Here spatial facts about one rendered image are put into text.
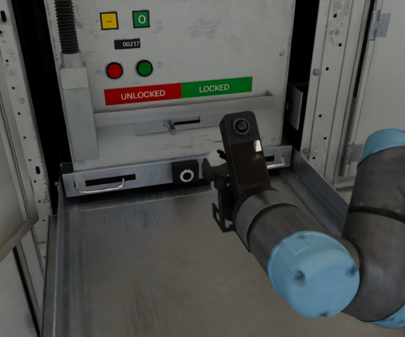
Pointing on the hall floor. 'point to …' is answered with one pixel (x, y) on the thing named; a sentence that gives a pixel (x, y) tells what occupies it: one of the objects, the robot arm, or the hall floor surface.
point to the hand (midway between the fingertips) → (216, 151)
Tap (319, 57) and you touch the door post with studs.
